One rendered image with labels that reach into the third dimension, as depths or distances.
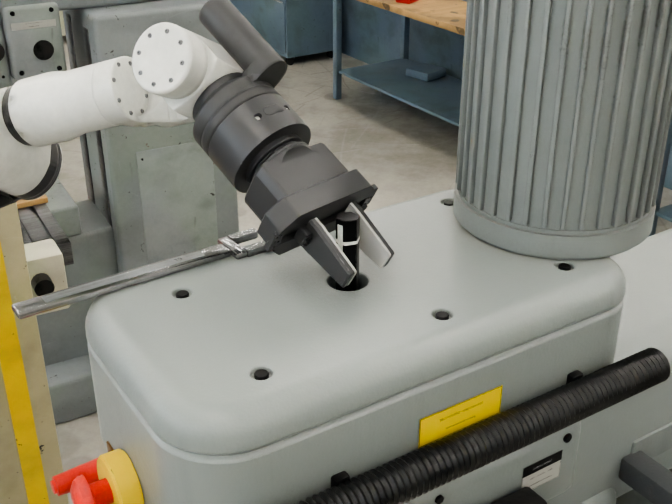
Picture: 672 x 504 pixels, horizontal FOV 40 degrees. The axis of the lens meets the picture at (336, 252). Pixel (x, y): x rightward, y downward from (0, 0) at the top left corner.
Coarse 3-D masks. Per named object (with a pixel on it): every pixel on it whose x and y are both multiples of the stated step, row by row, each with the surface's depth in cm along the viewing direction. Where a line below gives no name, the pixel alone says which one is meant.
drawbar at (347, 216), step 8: (344, 216) 80; (352, 216) 80; (336, 224) 80; (344, 224) 79; (352, 224) 80; (336, 232) 80; (344, 232) 80; (352, 232) 80; (344, 240) 80; (352, 240) 80; (344, 248) 80; (352, 248) 81; (352, 256) 81; (352, 264) 81; (352, 280) 82; (336, 288) 83; (344, 288) 82; (352, 288) 83
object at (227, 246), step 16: (224, 240) 89; (240, 240) 90; (176, 256) 86; (192, 256) 86; (208, 256) 86; (224, 256) 87; (240, 256) 87; (128, 272) 83; (144, 272) 83; (160, 272) 83; (176, 272) 84; (80, 288) 80; (96, 288) 80; (112, 288) 81; (16, 304) 78; (32, 304) 78; (48, 304) 78; (64, 304) 79
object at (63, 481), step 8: (88, 464) 88; (96, 464) 88; (64, 472) 87; (72, 472) 87; (80, 472) 87; (88, 472) 87; (96, 472) 88; (56, 480) 86; (64, 480) 86; (72, 480) 87; (88, 480) 87; (96, 480) 88; (56, 488) 86; (64, 488) 86
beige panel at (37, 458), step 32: (0, 224) 244; (0, 256) 247; (0, 288) 250; (0, 320) 254; (32, 320) 260; (0, 352) 258; (32, 352) 264; (0, 384) 262; (32, 384) 268; (0, 416) 266; (32, 416) 271; (0, 448) 270; (32, 448) 276; (0, 480) 275; (32, 480) 280
